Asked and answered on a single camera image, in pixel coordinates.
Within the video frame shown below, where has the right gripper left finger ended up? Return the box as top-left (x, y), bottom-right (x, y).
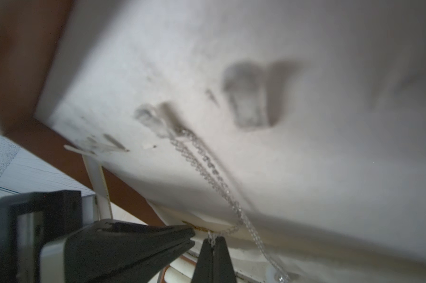
top-left (191, 239), bottom-right (214, 283)

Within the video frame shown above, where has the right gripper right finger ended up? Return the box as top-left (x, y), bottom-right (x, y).
top-left (214, 237), bottom-right (237, 283)

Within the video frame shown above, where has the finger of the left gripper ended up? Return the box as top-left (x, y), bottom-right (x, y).
top-left (92, 240), bottom-right (195, 283)
top-left (64, 219), bottom-right (195, 269)

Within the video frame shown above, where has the thin jewelry chain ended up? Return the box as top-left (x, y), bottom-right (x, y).
top-left (163, 127), bottom-right (292, 283)

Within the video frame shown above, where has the brown jewelry box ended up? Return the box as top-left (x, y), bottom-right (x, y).
top-left (0, 1), bottom-right (426, 283)

